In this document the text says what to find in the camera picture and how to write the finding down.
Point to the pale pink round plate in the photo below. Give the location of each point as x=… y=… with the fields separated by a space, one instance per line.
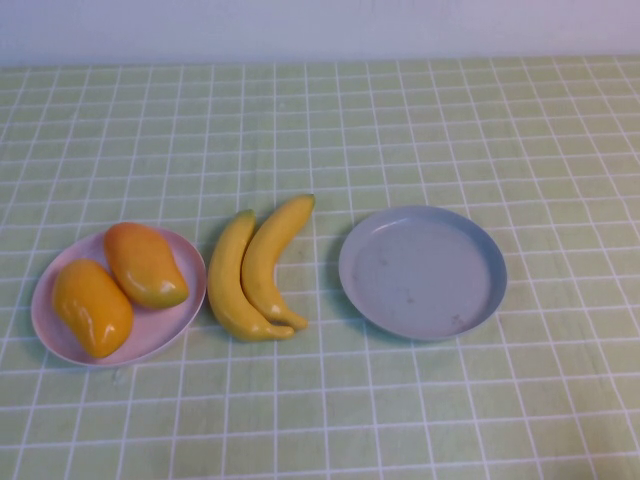
x=165 y=325

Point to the plain yellow-orange mango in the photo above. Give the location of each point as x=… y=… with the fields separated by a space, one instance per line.
x=92 y=310

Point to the yellow plastic banana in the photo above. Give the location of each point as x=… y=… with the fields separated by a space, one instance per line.
x=265 y=260
x=222 y=290

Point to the light blue round plate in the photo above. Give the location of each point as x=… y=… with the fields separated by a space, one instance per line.
x=425 y=275

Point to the green checkered tablecloth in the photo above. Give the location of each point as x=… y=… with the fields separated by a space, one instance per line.
x=500 y=400

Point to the orange mango with green tip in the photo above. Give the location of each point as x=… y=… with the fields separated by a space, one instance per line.
x=145 y=265

